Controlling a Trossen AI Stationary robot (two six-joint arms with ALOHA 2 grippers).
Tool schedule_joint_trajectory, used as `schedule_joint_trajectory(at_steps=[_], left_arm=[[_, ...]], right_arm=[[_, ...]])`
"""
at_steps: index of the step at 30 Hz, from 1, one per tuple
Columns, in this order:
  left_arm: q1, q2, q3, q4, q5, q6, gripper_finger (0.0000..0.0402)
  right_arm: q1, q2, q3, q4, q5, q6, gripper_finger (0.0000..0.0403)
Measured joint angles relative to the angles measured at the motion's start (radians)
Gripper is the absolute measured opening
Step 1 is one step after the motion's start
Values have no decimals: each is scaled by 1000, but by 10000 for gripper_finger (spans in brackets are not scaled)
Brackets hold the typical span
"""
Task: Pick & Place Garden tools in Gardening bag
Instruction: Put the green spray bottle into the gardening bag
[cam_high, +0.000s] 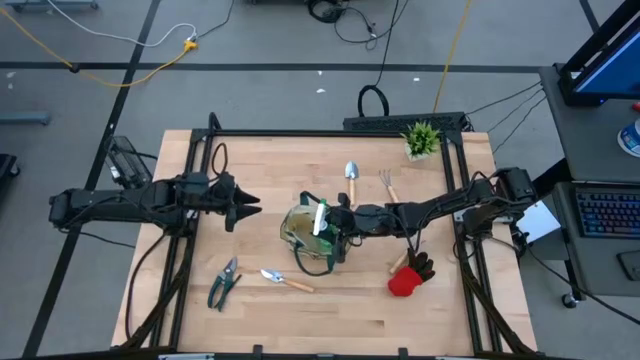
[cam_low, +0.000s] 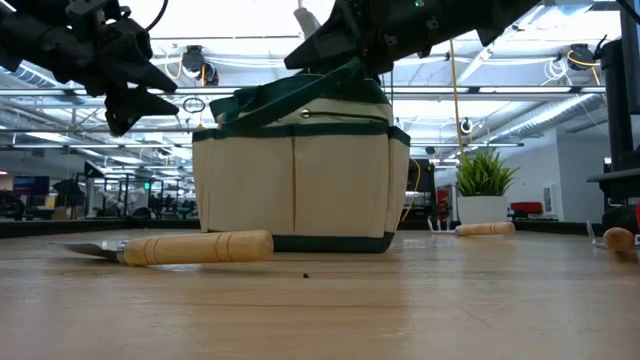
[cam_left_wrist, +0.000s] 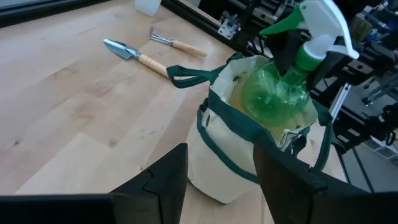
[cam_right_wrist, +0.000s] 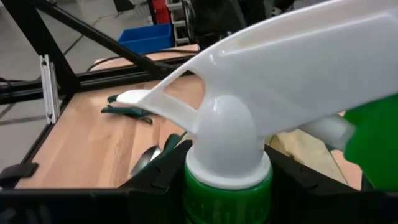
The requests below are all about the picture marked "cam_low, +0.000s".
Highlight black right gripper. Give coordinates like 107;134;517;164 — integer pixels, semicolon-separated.
283;0;441;76

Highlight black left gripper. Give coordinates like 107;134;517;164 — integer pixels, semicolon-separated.
29;0;180;138

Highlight cream green-trimmed gardening bag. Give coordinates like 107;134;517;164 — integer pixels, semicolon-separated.
192;57;412;255

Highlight narrow silver wooden-handled trowel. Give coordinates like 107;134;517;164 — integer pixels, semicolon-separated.
49;229;275;267

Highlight wooden-handled hand rake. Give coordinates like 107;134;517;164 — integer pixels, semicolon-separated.
427;217;517;238

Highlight red and black garden glove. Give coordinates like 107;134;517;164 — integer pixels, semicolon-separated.
601;201;640;235

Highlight wooden-handled hand fork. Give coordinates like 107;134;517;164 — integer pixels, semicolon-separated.
586;219;637;253

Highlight black background monitor cart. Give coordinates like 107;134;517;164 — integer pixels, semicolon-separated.
407;158;436;221

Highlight green plant in white pot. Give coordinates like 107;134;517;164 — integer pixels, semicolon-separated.
454;148;520;226

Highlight black computer monitor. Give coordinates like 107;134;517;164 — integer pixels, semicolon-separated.
599;0;640;174

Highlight grey computer desk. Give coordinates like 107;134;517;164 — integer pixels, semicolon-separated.
587;168;640;224

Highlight black metal table frame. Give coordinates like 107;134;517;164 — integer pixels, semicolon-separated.
0;218;640;239

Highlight yellow hanging cable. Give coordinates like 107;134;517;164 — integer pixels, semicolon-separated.
447;39;467;164

